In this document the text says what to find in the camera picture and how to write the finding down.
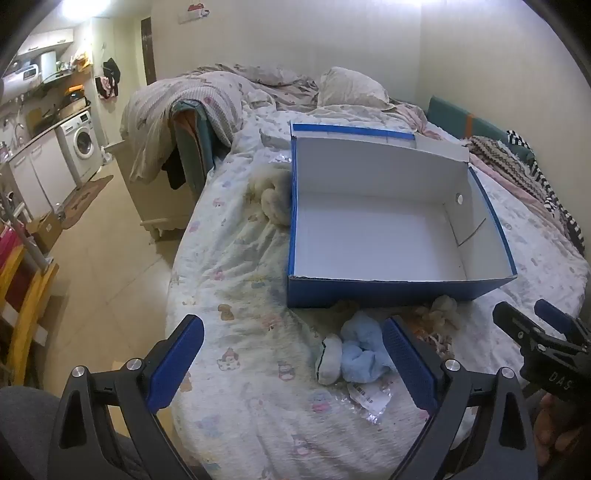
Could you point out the teal and orange hanging cloths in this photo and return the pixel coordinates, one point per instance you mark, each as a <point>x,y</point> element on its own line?
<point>191,134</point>

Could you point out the pink cloth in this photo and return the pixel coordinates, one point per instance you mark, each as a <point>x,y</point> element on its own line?
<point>425,120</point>

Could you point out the yellow chair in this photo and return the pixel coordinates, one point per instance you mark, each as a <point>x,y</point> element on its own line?
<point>25,318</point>

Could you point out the clear plastic bag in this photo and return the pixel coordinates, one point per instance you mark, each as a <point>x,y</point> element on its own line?
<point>369,401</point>

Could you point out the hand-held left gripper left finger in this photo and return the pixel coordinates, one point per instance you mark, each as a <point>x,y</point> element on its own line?
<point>175,360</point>

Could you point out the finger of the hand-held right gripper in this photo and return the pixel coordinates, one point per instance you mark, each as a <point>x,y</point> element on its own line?
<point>561,321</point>
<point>517,323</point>

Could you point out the brown door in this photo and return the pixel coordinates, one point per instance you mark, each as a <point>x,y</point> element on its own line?
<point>148,50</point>

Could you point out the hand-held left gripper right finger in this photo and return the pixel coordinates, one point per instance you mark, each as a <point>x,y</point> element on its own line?
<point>411,364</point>

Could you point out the white washing machine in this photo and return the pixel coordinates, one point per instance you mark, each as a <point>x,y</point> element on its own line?
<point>81,143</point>

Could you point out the white kitchen cabinets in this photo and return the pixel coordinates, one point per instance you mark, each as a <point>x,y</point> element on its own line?
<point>39,175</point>

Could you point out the black and white striped cloth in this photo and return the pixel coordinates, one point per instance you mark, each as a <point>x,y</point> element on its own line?
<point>549,194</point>

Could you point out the white wooden crib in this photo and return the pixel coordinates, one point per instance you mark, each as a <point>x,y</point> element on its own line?
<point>152,203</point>

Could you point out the light blue fluffy plush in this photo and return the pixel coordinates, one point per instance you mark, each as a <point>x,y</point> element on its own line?
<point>364,346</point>

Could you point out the white wall cabinet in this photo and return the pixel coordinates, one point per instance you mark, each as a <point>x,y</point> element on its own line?
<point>46,41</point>

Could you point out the knit patterned blanket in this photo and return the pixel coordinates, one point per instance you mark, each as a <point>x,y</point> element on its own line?
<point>508,161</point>

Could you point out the black hanging cloth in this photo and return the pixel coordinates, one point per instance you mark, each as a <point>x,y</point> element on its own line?
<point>173,173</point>

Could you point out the white sock with black trim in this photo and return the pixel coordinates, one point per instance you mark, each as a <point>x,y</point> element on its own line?
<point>328,364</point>

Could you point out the person's right hand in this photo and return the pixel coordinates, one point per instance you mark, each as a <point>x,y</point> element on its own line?
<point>549,417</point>

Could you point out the blue and white cardboard box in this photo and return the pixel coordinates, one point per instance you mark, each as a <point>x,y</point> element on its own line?
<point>369,230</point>

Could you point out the teal headboard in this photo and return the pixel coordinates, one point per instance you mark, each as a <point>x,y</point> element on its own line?
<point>450,115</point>

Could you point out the bed with printed sheet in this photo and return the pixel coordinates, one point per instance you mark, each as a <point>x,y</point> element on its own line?
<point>240,286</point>

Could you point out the beige pillow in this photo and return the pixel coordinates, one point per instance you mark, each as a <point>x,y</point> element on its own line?
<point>351,87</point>

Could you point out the hanging dark clothes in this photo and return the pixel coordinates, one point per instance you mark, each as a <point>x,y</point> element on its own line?
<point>108,76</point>

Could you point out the cream fluffy cloth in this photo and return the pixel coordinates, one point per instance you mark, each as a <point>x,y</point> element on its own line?
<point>272,198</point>

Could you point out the beige patterned quilt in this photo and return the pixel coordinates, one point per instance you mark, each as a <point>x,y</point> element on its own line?
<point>207,97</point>

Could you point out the red and white wall fixture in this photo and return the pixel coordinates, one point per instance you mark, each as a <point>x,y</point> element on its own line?
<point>191,10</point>

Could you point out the brown door mat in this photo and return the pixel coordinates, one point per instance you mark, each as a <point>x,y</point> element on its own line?
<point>85,201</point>

